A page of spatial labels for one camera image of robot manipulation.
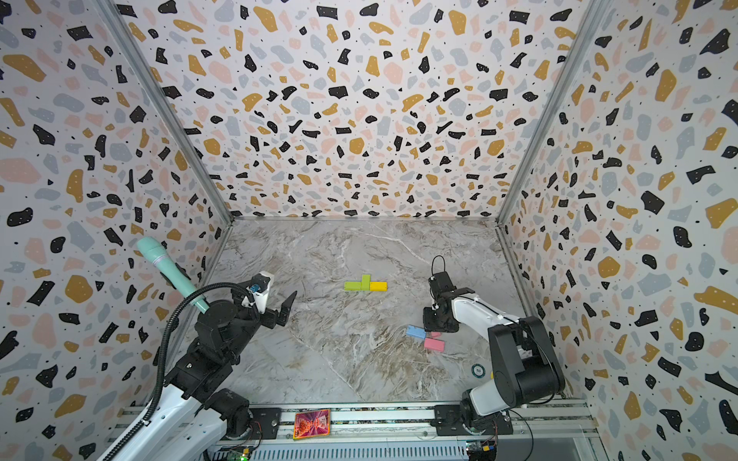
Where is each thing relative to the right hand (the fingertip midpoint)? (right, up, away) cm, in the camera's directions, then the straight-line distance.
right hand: (437, 325), depth 92 cm
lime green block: (-28, +11, +9) cm, 31 cm away
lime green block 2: (-23, +12, +9) cm, 28 cm away
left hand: (-43, +16, -19) cm, 50 cm away
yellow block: (-19, +11, +9) cm, 24 cm away
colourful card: (-35, -20, -19) cm, 44 cm away
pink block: (-1, -2, -3) cm, 4 cm away
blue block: (-7, -1, -2) cm, 7 cm away
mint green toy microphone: (-71, +24, -23) cm, 79 cm away
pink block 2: (-1, -5, -4) cm, 6 cm away
